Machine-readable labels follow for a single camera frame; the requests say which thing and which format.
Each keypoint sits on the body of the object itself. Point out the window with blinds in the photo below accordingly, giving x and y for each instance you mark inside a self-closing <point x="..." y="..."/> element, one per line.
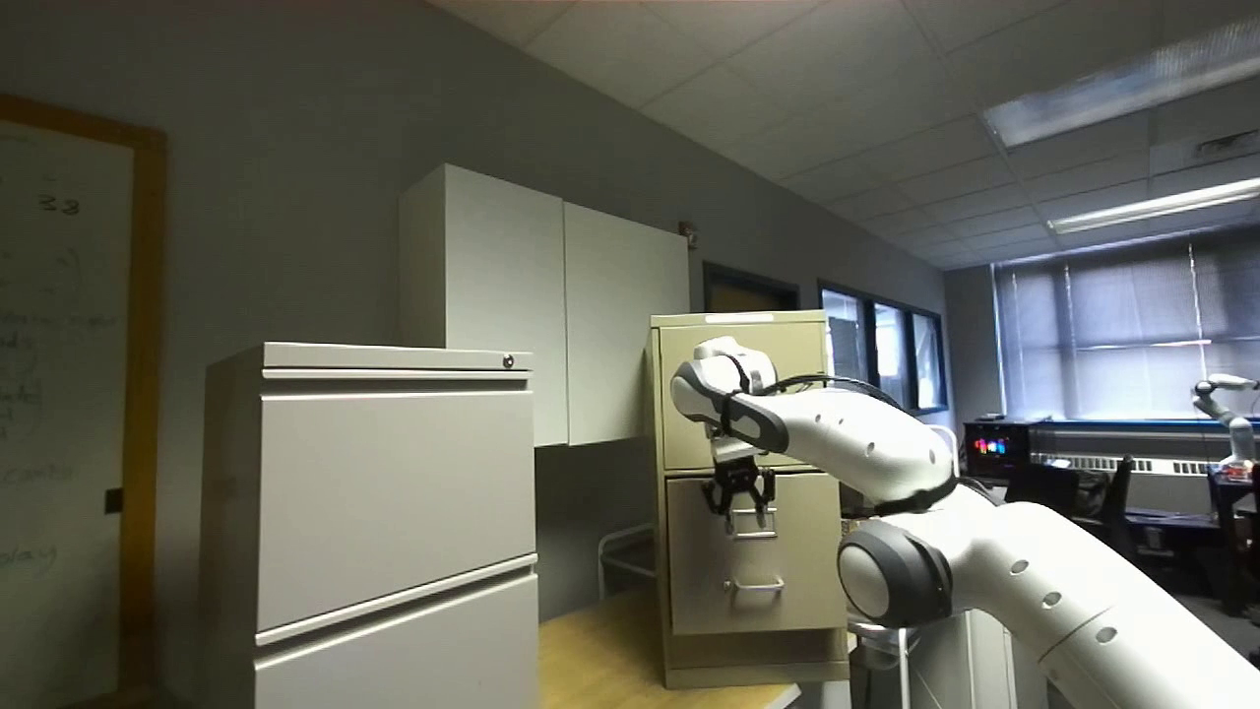
<point x="1127" y="330"/>

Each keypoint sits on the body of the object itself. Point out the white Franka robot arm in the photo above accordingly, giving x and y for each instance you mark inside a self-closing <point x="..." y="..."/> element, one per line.
<point x="1048" y="578"/>

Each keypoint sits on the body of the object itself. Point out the grey metal file cabinet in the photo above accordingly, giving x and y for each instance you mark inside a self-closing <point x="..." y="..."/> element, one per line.
<point x="378" y="515"/>

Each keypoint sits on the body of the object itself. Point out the beige metal file cabinet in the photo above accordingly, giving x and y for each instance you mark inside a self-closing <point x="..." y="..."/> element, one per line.
<point x="690" y="654"/>

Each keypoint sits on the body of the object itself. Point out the beige drawer with label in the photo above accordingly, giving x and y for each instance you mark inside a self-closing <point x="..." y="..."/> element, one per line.
<point x="683" y="447"/>

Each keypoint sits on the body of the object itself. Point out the narrow ceiling light strip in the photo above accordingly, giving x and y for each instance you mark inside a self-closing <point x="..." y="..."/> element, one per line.
<point x="1155" y="207"/>

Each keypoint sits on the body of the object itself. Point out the dark interior window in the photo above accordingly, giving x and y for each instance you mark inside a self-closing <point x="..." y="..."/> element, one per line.
<point x="888" y="347"/>

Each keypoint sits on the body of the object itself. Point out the distant white robot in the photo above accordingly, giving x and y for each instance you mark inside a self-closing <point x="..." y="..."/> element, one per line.
<point x="1228" y="419"/>

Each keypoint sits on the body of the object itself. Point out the distant computer monitor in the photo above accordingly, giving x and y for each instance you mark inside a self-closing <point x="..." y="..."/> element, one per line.
<point x="997" y="447"/>

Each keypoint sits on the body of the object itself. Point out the wood framed whiteboard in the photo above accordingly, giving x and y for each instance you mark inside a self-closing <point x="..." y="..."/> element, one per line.
<point x="63" y="397"/>

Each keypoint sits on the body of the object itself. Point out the white wall cabinet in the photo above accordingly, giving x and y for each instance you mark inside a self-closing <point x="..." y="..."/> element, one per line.
<point x="526" y="291"/>

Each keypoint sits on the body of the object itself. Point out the large ceiling light panel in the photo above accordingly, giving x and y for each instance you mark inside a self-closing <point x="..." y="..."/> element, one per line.
<point x="1127" y="86"/>

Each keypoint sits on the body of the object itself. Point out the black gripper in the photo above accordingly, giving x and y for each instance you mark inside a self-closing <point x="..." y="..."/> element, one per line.
<point x="736" y="484"/>

